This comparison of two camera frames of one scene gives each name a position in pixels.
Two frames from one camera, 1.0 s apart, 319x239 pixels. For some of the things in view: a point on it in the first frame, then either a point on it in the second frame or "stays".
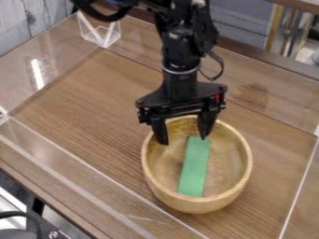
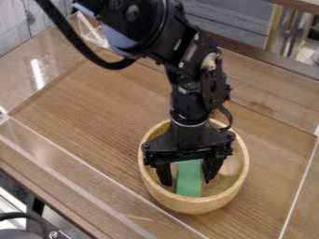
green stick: x=195 y=165 stays
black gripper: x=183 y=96 -> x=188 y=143
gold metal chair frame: x=290 y=31 stays
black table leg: x=38 y=205 stays
